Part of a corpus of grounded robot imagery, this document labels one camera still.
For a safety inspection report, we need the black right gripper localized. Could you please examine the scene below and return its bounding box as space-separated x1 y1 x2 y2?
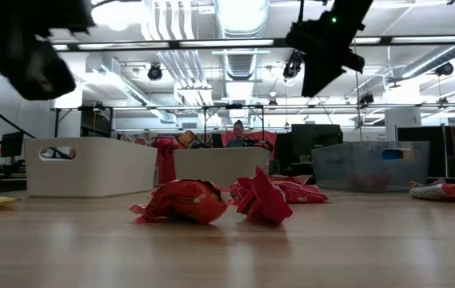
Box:
285 11 366 98

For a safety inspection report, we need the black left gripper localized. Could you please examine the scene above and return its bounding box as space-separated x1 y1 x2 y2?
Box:
0 0 95 101

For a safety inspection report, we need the red-orange candy packet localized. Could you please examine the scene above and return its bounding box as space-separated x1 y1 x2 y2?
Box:
129 178 230 225

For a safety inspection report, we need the black ceiling spotlight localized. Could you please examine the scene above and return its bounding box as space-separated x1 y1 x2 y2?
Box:
147 62 164 82
357 92 375 108
434 62 455 77
282 49 305 80

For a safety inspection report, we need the thin vertical pole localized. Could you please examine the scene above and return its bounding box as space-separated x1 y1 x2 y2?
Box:
349 38 363 130

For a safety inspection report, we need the black computer monitor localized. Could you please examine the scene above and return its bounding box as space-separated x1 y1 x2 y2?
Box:
290 123 344 164
0 130 26 158

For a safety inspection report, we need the red hanging cloth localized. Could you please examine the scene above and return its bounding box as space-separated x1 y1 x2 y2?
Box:
221 130 278 160

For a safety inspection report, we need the translucent grey plastic bin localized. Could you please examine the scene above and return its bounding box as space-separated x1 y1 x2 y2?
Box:
311 140 431 193

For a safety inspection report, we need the white plastic bin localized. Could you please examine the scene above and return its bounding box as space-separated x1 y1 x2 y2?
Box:
24 137 158 199

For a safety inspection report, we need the light grey plastic bin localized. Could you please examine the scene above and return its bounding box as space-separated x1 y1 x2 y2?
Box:
172 146 271 189

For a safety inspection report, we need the black overhead light beam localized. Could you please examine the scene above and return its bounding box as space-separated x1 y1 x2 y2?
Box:
0 34 455 54

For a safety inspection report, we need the colourful patterned cloth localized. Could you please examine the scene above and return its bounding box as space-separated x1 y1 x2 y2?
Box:
177 130 214 150

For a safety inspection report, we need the black partition panel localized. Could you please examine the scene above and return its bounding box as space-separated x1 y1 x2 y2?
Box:
397 126 448 179

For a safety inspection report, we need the red draped garment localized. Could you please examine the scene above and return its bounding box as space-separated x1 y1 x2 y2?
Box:
150 135 181 175

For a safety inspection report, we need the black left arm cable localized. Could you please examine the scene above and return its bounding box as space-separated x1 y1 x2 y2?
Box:
0 87 74 160

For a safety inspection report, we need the silver ventilation duct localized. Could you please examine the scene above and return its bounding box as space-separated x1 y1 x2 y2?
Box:
214 0 271 126

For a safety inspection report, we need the long grey horizontal rail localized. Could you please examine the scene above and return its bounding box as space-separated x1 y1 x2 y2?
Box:
50 102 455 111

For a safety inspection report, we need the black stand frame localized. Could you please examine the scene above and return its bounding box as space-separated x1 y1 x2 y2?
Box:
202 103 266 149

